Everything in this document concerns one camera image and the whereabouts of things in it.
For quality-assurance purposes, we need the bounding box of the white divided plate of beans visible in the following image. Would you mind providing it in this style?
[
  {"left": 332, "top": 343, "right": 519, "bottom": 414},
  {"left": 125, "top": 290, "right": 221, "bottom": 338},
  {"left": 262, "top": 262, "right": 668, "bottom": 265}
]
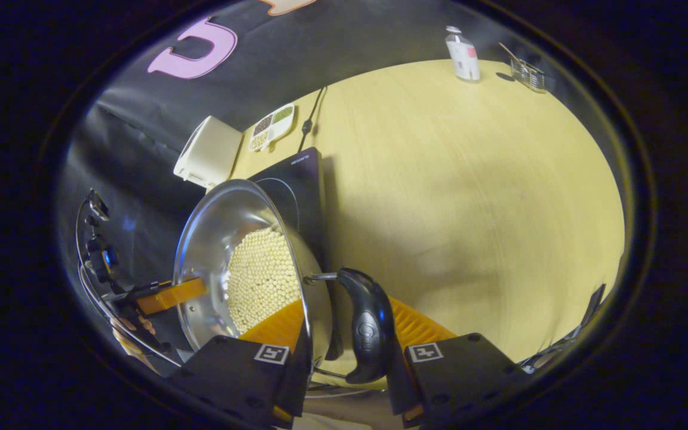
[{"left": 247, "top": 103, "right": 296, "bottom": 152}]

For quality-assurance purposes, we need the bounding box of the black power cable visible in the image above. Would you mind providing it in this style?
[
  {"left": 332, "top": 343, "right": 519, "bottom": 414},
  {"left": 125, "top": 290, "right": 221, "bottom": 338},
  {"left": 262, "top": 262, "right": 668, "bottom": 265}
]
[{"left": 297, "top": 87, "right": 328, "bottom": 153}]

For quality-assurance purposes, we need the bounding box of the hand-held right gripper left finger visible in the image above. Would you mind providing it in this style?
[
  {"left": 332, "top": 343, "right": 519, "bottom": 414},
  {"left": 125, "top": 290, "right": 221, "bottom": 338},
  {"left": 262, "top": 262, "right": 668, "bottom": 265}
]
[{"left": 168, "top": 299, "right": 314, "bottom": 430}]

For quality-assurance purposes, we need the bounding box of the clear bottle with red label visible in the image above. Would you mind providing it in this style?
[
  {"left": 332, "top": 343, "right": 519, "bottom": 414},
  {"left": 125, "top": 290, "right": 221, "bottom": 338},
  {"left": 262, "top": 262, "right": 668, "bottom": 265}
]
[{"left": 444, "top": 26, "right": 481, "bottom": 82}]

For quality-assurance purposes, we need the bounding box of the clear wire basket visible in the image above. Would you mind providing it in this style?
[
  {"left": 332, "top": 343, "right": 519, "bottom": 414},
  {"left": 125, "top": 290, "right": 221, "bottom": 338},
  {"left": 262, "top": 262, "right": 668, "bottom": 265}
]
[{"left": 510, "top": 57, "right": 548, "bottom": 93}]

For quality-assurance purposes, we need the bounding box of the black induction cooktop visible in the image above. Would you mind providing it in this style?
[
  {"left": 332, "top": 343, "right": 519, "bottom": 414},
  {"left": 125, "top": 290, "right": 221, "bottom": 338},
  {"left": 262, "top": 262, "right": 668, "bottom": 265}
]
[{"left": 247, "top": 147, "right": 328, "bottom": 269}]

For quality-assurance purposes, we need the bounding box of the steel pot with black handles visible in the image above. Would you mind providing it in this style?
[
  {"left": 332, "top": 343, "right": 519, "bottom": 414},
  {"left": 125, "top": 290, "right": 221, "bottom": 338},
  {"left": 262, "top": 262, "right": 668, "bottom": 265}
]
[{"left": 173, "top": 179, "right": 397, "bottom": 400}]

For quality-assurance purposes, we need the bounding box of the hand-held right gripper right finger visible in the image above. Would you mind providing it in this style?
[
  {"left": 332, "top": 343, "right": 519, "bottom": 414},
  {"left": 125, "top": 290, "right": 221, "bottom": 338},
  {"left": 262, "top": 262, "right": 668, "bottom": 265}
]
[{"left": 386, "top": 297, "right": 530, "bottom": 428}]

